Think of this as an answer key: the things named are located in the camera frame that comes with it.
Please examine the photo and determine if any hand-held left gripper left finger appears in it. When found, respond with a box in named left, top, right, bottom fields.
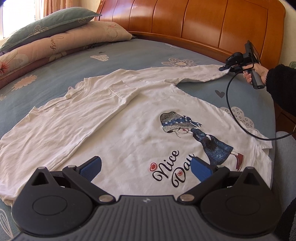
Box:
left=24, top=156, right=116, bottom=205

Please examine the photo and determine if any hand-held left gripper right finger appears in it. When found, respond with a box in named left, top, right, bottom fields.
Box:
left=178, top=156, right=266, bottom=205

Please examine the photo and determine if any white printed shirt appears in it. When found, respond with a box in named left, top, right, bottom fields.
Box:
left=0, top=63, right=273, bottom=207

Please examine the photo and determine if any person's right forearm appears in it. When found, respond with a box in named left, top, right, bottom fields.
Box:
left=265, top=64, right=296, bottom=121

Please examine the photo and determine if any person's right hand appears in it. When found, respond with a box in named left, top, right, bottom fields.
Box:
left=242, top=64, right=270, bottom=86

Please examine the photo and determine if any wooden headboard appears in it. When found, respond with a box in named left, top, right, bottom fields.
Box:
left=96, top=0, right=286, bottom=72

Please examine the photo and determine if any pink floral folded quilt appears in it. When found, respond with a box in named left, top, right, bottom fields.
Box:
left=0, top=20, right=133, bottom=91

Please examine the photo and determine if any green floral pillow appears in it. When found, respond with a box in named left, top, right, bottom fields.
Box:
left=0, top=9, right=102, bottom=54

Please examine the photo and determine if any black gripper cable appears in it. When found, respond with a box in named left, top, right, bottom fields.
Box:
left=226, top=70, right=296, bottom=141

